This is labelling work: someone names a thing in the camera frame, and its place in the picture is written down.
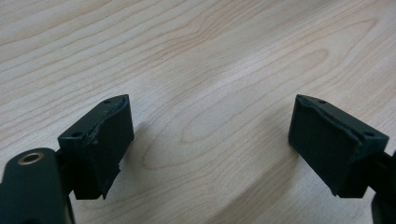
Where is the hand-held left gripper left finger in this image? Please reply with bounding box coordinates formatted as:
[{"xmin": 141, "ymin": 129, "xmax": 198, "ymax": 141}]
[{"xmin": 57, "ymin": 93, "xmax": 135, "ymax": 201}]

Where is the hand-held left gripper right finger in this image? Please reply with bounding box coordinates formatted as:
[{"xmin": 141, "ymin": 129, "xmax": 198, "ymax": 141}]
[{"xmin": 287, "ymin": 93, "xmax": 390, "ymax": 199}]

